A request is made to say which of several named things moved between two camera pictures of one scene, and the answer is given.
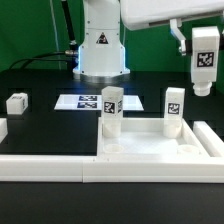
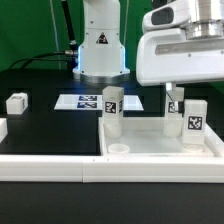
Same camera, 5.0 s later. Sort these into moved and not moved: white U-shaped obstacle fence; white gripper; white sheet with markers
Moved: white gripper
Not moved: white U-shaped obstacle fence; white sheet with markers
